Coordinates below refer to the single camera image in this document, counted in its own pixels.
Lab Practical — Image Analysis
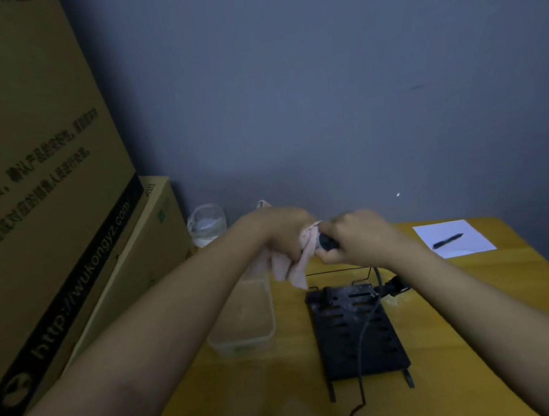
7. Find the person's right hand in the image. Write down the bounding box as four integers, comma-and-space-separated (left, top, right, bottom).
312, 205, 409, 275

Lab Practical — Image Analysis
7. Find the person's left hand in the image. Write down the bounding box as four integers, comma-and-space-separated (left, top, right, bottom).
239, 204, 322, 267

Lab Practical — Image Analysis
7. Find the black handheld tool with cable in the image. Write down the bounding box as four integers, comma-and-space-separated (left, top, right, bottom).
317, 225, 423, 416

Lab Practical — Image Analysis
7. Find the pink cleaning cloth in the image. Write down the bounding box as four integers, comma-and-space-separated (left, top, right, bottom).
240, 194, 329, 296

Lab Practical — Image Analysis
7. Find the person's right forearm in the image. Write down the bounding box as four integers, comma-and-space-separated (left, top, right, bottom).
379, 223, 549, 416

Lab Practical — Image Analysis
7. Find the person's left forearm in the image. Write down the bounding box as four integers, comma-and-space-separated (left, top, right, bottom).
0, 214, 288, 416

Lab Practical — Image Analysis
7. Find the black perforated metal stand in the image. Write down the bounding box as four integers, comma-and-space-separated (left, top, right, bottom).
302, 263, 415, 404

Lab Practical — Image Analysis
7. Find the clear plastic container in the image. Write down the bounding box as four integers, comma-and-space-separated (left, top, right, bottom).
200, 264, 279, 361

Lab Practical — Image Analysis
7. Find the black pen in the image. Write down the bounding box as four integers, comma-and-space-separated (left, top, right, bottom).
431, 233, 467, 250

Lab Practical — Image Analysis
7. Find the white paper sheet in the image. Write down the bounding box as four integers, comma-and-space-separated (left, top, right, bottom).
412, 216, 498, 262

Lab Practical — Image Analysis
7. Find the clear plastic water bottle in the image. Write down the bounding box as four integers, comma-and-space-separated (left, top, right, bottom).
185, 202, 230, 251

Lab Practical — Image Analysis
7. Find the small brown cardboard box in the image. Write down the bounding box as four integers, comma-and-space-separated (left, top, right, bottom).
42, 171, 205, 379

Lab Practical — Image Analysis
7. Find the large brown cardboard box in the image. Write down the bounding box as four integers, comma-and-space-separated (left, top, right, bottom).
0, 0, 165, 416

